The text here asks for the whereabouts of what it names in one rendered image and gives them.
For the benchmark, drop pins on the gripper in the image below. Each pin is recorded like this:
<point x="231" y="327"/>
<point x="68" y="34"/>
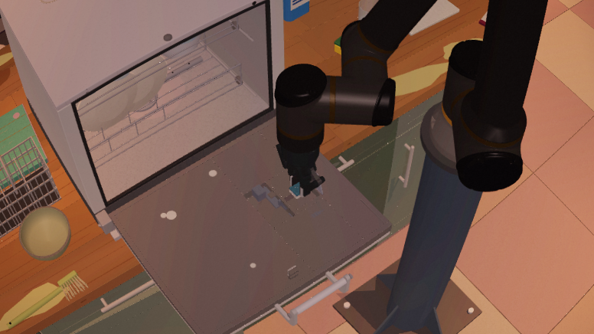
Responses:
<point x="299" y="160"/>

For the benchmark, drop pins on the blue detergent tablet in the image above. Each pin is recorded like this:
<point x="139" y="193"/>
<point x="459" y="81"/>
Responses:
<point x="295" y="189"/>

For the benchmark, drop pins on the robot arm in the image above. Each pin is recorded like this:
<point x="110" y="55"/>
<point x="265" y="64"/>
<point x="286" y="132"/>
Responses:
<point x="357" y="93"/>

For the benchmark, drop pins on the grey detergent cup lid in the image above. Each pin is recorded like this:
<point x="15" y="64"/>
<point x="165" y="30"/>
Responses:
<point x="257" y="190"/>

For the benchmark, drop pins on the grey door latch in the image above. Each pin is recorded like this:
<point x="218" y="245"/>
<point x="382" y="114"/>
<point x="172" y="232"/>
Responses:
<point x="293" y="272"/>

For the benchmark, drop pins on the grey dishwasher door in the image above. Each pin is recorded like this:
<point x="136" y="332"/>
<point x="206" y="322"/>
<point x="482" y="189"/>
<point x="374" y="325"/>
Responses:
<point x="209" y="260"/>

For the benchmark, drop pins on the white door hinge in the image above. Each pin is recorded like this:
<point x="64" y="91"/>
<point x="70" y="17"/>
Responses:
<point x="107" y="224"/>

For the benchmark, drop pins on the white dishwasher body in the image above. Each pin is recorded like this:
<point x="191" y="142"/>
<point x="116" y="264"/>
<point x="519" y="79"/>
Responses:
<point x="93" y="42"/>

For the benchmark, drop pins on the green and yellow block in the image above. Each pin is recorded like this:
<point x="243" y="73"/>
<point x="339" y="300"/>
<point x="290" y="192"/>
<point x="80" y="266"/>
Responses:
<point x="338" y="45"/>

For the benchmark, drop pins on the blue box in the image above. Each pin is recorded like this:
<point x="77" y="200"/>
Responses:
<point x="295" y="9"/>

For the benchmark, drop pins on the white plate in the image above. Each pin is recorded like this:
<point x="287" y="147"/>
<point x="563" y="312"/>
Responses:
<point x="151" y="83"/>
<point x="109" y="104"/>

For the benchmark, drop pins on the white flat board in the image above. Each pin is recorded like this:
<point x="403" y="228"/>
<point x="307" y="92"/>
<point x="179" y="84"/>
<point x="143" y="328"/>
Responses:
<point x="436" y="16"/>

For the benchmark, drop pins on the olive bowl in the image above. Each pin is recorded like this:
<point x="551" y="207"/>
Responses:
<point x="45" y="233"/>

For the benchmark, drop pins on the green cutting board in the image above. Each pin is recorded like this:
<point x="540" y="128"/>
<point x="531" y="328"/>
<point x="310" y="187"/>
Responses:
<point x="16" y="130"/>

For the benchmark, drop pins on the yellow dish brush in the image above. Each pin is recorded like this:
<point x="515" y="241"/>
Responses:
<point x="37" y="304"/>

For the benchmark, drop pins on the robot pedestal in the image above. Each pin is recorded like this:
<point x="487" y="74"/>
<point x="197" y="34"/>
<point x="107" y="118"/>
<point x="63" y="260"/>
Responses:
<point x="431" y="241"/>

